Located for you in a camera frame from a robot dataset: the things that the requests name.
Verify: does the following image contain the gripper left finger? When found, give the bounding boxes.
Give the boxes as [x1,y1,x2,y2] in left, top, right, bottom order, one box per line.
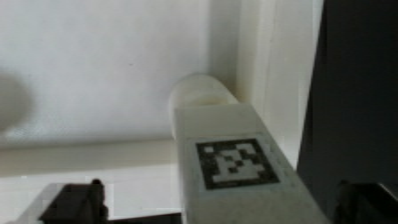
[40,179,109,224]

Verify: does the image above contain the white table leg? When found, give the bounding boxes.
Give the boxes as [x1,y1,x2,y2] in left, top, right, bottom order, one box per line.
[170,74,331,224]

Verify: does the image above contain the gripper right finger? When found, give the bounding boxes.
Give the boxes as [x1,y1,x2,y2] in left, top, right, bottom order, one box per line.
[333,181,398,224]

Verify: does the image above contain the white square table top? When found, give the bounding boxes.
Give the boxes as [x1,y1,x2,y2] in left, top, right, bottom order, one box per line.
[0,0,326,224]

